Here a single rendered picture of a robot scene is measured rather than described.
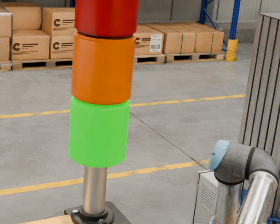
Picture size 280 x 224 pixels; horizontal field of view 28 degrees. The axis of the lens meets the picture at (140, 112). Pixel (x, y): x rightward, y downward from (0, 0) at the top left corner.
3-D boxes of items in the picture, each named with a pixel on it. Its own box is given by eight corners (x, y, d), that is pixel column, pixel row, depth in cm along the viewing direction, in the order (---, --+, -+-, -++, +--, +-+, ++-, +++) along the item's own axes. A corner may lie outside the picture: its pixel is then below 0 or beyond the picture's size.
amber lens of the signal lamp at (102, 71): (84, 108, 43) (88, 41, 42) (62, 89, 47) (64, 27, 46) (141, 103, 46) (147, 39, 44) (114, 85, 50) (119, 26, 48)
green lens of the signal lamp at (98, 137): (81, 172, 45) (84, 110, 43) (59, 148, 49) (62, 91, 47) (135, 164, 47) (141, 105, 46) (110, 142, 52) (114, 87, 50)
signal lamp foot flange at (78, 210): (81, 232, 48) (81, 224, 48) (64, 210, 51) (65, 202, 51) (121, 224, 50) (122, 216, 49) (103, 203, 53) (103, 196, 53)
